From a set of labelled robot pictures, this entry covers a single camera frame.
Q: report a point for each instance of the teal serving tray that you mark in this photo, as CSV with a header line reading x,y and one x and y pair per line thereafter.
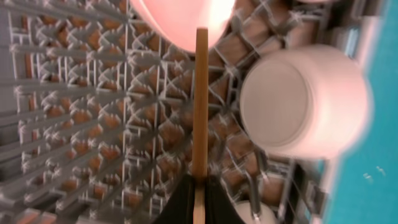
x,y
365,186

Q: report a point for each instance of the grey plastic dish rack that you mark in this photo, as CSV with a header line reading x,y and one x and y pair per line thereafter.
x,y
102,131

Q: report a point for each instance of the grey bowl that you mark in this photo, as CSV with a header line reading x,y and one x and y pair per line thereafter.
x,y
312,102

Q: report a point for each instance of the wooden chopstick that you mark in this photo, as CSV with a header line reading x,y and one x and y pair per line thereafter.
x,y
200,124

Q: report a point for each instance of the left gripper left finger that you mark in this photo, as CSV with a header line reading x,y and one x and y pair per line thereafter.
x,y
179,208

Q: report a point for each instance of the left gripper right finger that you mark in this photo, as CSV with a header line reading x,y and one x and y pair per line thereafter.
x,y
218,207

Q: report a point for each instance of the white cup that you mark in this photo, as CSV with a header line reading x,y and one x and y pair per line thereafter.
x,y
244,211

